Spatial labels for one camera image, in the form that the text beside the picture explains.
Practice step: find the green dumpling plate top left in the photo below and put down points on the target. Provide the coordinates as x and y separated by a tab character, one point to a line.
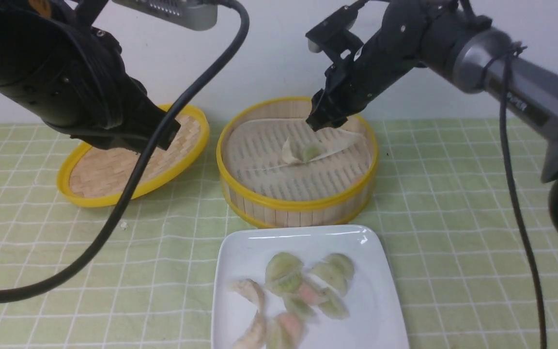
281	265

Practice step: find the yellow rimmed bamboo steamer lid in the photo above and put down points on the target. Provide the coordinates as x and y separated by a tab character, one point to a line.
91	177

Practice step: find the yellow rimmed bamboo steamer basket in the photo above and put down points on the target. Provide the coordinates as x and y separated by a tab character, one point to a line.
264	212

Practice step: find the green dumpling plate centre right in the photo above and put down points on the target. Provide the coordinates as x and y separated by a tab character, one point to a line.
331	275

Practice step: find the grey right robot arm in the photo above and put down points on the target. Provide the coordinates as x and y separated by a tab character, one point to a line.
448	38

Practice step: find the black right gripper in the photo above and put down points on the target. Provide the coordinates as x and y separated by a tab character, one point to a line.
361	71

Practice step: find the beige dumpling plate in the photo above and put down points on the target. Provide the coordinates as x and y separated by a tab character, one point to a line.
251	291
254	336

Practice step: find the green dumpling plate lower centre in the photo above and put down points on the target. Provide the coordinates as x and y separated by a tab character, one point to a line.
299	308

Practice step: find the beige dumpling plate bottom left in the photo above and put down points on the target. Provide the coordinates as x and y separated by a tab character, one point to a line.
254	336

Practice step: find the pink dumpling plate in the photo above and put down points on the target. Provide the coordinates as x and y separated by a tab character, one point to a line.
284	331
310	293

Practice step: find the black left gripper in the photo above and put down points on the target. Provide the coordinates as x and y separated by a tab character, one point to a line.
141	117

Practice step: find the green dumpling plate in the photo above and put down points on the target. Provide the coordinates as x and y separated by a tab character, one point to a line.
333	307
331	275
281	265
343	263
299	308

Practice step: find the pink dumpling plate bottom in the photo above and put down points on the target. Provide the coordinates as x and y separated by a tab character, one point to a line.
284	331

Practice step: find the pink dumpling plate centre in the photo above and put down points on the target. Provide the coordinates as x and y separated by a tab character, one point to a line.
310	293

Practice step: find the white square plate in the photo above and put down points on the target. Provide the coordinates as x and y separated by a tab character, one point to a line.
375	319

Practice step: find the green dumpling in steamer front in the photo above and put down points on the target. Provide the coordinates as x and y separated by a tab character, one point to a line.
310	152

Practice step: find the green dumpling plate top right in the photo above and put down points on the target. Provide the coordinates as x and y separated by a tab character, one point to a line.
343	263

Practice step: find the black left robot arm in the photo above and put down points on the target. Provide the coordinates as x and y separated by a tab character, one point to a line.
57	65

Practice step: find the green dumpling plate lower right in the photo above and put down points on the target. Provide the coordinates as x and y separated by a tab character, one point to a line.
333	307

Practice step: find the white dumpling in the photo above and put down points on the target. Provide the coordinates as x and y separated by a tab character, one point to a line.
291	153

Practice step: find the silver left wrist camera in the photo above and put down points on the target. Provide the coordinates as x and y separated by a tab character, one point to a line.
196	15

